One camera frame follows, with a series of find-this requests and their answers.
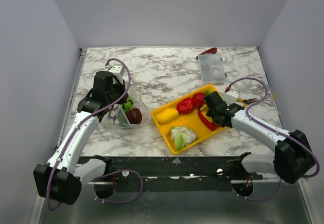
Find red toy apple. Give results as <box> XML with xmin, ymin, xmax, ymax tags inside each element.
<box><xmin>192</xmin><ymin>92</ymin><xmax>205</xmax><ymax>108</ymax></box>

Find green toy watermelon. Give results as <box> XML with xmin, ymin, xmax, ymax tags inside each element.
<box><xmin>122</xmin><ymin>96</ymin><xmax>134</xmax><ymax>112</ymax></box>

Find clear dotted zip top bag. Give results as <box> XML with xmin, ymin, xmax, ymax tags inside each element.
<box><xmin>101</xmin><ymin>86</ymin><xmax>150</xmax><ymax>128</ymax></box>

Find dark purple toy plum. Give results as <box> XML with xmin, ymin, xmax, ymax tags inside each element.
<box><xmin>125</xmin><ymin>108</ymin><xmax>142</xmax><ymax>124</ymax></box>

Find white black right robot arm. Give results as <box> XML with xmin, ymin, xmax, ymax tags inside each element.
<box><xmin>204</xmin><ymin>92</ymin><xmax>317</xmax><ymax>184</ymax></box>

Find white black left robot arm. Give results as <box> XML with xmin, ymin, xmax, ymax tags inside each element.
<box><xmin>33</xmin><ymin>71</ymin><xmax>129</xmax><ymax>211</ymax></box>

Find green yellow toy mango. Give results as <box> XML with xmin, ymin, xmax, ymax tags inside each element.
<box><xmin>204</xmin><ymin>89</ymin><xmax>213</xmax><ymax>96</ymax></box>

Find red toy chili pepper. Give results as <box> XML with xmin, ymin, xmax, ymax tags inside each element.
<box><xmin>197</xmin><ymin>108</ymin><xmax>216</xmax><ymax>131</ymax></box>

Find yellow plastic tray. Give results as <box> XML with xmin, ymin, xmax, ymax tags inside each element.
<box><xmin>151</xmin><ymin>84</ymin><xmax>225</xmax><ymax>155</ymax></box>

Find red toy bell pepper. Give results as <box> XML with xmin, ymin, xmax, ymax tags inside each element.
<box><xmin>176</xmin><ymin>98</ymin><xmax>195</xmax><ymax>114</ymax></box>

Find clear plastic screw box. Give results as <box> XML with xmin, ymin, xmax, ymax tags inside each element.
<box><xmin>197</xmin><ymin>54</ymin><xmax>227</xmax><ymax>84</ymax></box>

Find white toy cauliflower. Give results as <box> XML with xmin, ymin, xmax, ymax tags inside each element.
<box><xmin>169</xmin><ymin>126</ymin><xmax>197</xmax><ymax>151</ymax></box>

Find red black utility knife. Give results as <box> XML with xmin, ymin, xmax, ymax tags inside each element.
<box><xmin>196</xmin><ymin>47</ymin><xmax>218</xmax><ymax>59</ymax></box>

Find black front mounting bar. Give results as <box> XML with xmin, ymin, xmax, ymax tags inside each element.
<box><xmin>93</xmin><ymin>153</ymin><xmax>262</xmax><ymax>196</ymax></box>

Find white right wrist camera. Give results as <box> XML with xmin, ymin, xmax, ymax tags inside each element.
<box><xmin>222</xmin><ymin>89</ymin><xmax>239</xmax><ymax>105</ymax></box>

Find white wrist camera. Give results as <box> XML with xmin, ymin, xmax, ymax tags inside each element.
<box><xmin>222</xmin><ymin>89</ymin><xmax>239</xmax><ymax>105</ymax></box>
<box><xmin>107</xmin><ymin>65</ymin><xmax>125</xmax><ymax>77</ymax></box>

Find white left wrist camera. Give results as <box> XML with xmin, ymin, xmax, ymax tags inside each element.
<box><xmin>107</xmin><ymin>65</ymin><xmax>125</xmax><ymax>77</ymax></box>

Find yellow handled pliers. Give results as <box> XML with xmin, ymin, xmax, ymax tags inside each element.
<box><xmin>235</xmin><ymin>98</ymin><xmax>258</xmax><ymax>108</ymax></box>

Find aluminium rail front right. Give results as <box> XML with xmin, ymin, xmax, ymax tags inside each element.
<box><xmin>261</xmin><ymin>173</ymin><xmax>303</xmax><ymax>184</ymax></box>

